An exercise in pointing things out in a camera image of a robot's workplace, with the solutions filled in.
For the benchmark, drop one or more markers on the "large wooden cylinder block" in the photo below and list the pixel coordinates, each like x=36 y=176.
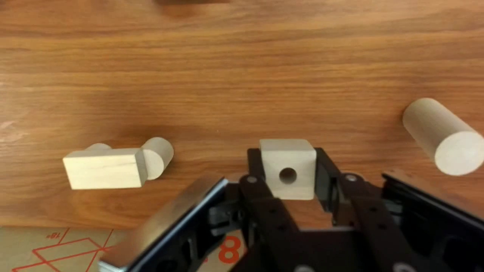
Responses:
x=455 y=147

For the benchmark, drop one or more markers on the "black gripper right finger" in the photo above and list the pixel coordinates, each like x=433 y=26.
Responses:
x=358 y=204

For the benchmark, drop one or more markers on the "cardboard box with orange print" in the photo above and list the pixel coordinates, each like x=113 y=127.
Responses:
x=55 y=250

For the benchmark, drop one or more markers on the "square wooden block with hole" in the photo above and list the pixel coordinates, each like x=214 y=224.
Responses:
x=290 y=168

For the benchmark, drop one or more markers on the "small wooden cylinder block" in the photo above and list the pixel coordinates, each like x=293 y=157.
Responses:
x=158 y=154

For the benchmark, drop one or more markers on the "rectangular wooden block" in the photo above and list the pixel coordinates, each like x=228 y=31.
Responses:
x=107 y=170

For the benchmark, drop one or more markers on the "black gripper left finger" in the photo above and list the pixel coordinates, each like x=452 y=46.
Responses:
x=269 y=229

